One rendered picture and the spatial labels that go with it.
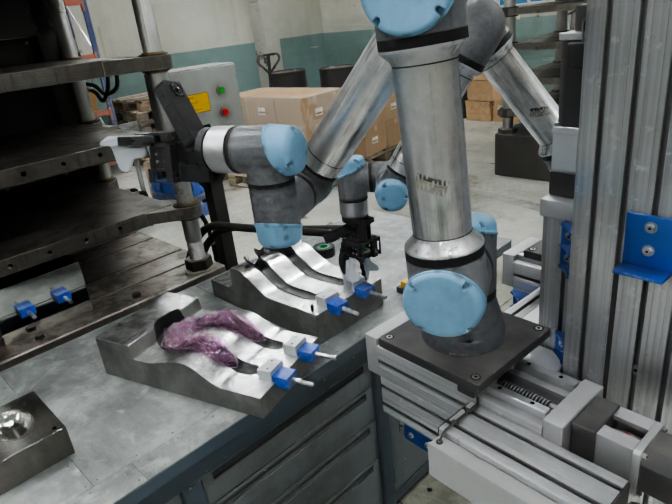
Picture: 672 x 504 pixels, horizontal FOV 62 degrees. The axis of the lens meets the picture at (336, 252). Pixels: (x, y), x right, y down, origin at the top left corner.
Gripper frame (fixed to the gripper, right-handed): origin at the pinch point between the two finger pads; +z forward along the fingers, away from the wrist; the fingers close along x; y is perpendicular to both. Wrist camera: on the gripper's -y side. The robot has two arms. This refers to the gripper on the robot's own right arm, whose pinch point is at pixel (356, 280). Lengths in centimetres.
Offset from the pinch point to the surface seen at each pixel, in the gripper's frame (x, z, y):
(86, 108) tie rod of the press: -7, -44, -140
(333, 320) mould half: -11.9, 6.2, 2.0
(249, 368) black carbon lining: -39.7, 5.9, 1.6
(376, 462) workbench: -2, 63, 3
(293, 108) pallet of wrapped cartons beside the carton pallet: 242, 8, -305
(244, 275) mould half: -17.8, -1.7, -27.9
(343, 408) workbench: -12.9, 34.5, 2.8
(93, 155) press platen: -32, -36, -79
